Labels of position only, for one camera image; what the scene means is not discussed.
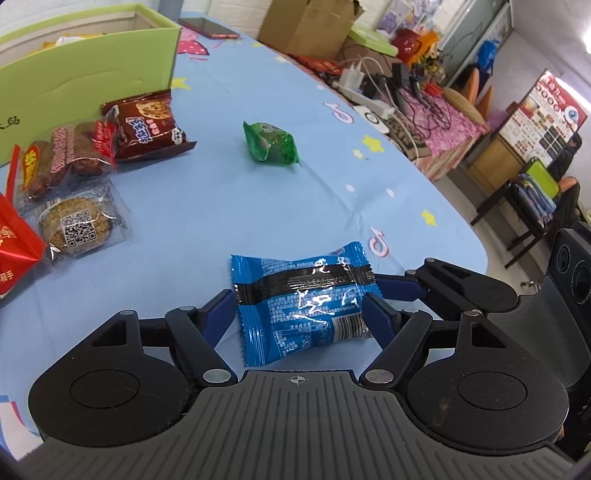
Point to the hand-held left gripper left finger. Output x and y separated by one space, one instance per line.
221 318

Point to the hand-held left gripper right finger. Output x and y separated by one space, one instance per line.
381 323

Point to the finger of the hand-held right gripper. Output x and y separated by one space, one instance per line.
397 286

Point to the blue snack packet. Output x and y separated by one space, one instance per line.
300 314

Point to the green cardboard box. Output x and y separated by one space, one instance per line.
92 78

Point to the blue printed tablecloth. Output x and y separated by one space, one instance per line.
207 207

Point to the black stool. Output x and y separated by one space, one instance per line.
503 203

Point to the folded colourful cloth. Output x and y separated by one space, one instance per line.
535 198

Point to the wooden cabinet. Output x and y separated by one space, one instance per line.
496 161

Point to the pink floral cloth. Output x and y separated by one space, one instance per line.
443 129

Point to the clear packet with round cake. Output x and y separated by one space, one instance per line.
78 221

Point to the green snack packet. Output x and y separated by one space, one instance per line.
270 143

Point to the white power strip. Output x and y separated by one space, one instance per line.
369 99

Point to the brown cookie packet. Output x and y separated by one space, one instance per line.
147 124

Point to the printed poster board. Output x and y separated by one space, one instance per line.
545 115

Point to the red snack packet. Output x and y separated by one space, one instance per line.
14 249

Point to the clear red-end cake packet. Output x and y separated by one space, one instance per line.
64 157

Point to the red patterned box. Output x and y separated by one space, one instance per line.
318 64

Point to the red pot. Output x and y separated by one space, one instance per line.
408 44

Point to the flat green box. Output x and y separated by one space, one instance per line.
374 41

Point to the blue bag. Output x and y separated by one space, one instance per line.
488 57

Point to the brown cardboard box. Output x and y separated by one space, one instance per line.
304 23

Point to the black smartphone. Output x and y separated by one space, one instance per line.
207 27

